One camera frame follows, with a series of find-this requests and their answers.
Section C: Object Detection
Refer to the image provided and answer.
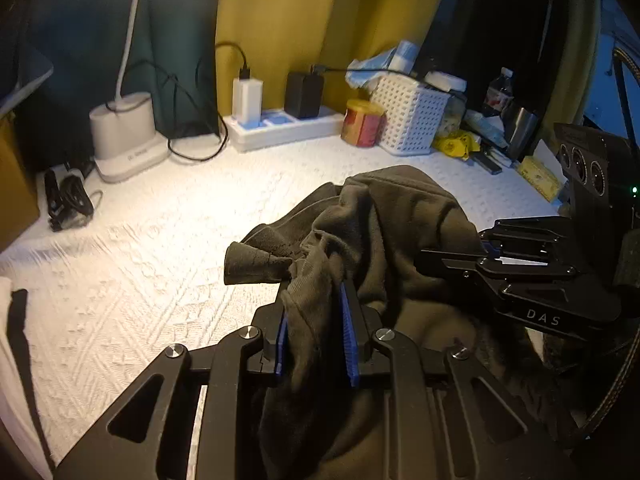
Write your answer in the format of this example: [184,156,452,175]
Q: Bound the brown t-shirt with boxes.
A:
[221,164,576,480]

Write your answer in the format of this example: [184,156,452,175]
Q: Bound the yellow tissue box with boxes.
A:
[516,139,567,203]

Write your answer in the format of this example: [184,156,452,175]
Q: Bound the stainless steel tumbler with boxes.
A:
[504,106,538,160]

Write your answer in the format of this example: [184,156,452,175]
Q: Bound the black smartphone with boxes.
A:
[471,152,502,176]

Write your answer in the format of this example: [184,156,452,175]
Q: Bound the yellow snack bag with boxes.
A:
[432,130,480,162]

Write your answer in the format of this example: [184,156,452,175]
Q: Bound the wet wipes pack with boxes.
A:
[463,110,509,148]

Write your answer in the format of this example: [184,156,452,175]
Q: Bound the clear snack jar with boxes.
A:
[424,70,466,138]

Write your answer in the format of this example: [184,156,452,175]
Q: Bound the plastic water bottle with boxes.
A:
[483,67,513,117]

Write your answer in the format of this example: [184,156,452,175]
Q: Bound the white perforated basket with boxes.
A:
[371,75,450,156]

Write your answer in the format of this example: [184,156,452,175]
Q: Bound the red tin can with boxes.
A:
[341,99,385,148]

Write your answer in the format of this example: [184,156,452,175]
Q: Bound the white power strip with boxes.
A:
[224,106,343,152]

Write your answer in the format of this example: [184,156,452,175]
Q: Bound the white charger adapter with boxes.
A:
[232,78,262,128]

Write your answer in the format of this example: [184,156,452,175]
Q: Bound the white desk lamp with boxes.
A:
[89,0,169,183]

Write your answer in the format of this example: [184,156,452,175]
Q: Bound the black charger adapter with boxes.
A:
[284,72,324,119]

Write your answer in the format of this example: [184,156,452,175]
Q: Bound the cardboard box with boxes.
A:
[0,112,40,252]

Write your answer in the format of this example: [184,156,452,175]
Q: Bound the yellow curtain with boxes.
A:
[216,0,440,108]

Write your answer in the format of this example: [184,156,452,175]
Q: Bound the tablet computer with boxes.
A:
[1,41,54,117]

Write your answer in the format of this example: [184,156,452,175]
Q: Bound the bundled black cable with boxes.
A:
[43,167,104,233]

